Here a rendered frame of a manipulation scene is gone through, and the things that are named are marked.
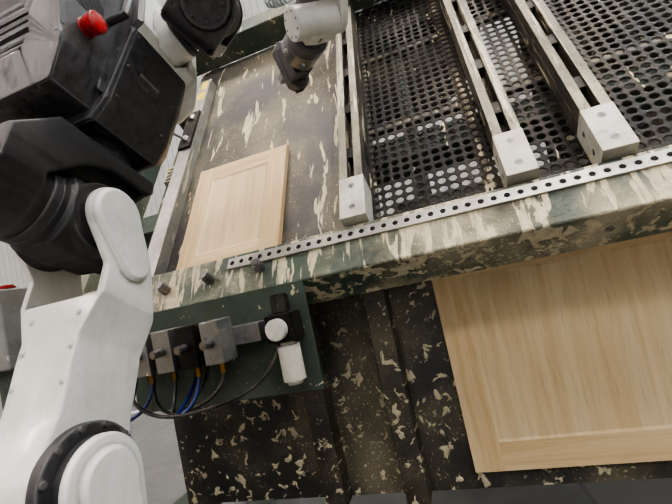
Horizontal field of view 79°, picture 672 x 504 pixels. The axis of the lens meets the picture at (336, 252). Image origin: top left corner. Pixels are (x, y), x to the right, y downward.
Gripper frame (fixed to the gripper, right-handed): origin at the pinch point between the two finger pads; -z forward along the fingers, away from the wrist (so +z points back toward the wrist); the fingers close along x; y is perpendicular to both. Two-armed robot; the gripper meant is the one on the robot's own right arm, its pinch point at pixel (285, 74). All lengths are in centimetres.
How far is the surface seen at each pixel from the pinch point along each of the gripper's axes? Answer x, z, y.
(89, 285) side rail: -25, -41, 66
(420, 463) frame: -102, 7, 17
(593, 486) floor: -148, 5, -32
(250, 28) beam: 43, -59, -26
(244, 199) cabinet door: -22.4, -20.2, 19.0
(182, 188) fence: -9, -41, 30
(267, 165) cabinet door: -15.8, -21.1, 7.7
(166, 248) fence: -25, -30, 43
